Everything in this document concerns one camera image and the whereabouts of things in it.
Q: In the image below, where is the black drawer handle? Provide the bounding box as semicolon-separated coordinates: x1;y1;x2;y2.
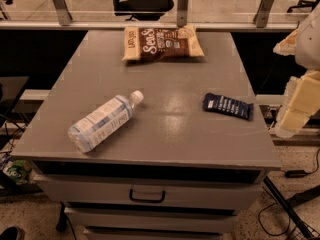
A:
129;189;166;204

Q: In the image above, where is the grey drawer cabinet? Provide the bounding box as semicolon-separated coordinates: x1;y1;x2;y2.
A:
14;30;281;240

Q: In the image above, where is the black shoe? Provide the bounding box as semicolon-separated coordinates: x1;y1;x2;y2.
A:
0;227;24;240

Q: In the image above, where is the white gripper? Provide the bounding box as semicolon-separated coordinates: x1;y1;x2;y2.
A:
273;4;320;138

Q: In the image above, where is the black office chair right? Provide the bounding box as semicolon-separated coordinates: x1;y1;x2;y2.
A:
287;0;320;13

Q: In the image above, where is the clear plastic water bottle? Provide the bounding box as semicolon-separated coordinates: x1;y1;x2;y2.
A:
68;90;144;153

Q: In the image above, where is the black power adapter with cable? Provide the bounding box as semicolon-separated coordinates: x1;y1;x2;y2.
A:
284;148;320;178

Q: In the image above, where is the blue rxbar blueberry wrapper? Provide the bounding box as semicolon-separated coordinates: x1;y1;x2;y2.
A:
202;93;254;121

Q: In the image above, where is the green snack package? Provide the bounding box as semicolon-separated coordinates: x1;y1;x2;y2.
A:
0;153;32;184

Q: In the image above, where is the black office chair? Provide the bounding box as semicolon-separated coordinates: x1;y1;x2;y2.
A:
113;0;174;21
287;0;320;13

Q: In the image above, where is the brown sea salt chip bag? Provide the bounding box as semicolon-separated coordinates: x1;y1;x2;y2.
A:
123;25;204;61

